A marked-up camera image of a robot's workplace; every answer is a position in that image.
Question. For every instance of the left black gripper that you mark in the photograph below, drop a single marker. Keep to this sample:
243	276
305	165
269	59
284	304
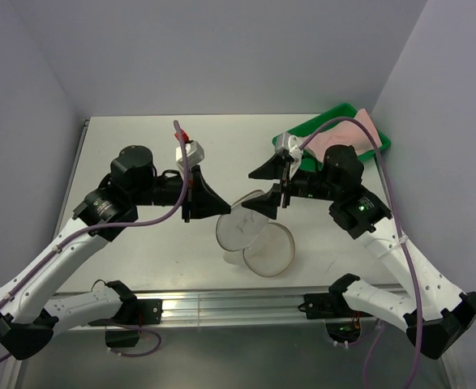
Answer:
205	202

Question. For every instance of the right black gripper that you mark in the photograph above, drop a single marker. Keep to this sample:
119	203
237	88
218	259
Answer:
274	168

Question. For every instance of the pink bra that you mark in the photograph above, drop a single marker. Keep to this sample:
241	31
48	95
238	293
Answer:
348	134

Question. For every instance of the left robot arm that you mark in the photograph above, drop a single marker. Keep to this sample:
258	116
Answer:
97	221

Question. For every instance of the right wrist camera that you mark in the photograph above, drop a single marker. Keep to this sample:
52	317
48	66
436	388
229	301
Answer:
287	144

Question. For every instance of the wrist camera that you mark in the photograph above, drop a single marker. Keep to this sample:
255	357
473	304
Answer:
287	144
195	152

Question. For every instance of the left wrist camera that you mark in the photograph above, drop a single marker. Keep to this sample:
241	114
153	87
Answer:
195	152

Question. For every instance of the aluminium table frame rail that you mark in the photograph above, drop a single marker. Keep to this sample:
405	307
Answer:
229	306

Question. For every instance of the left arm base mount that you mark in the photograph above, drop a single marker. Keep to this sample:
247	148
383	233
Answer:
147	312

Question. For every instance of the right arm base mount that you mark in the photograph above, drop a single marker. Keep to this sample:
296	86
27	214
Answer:
342	324

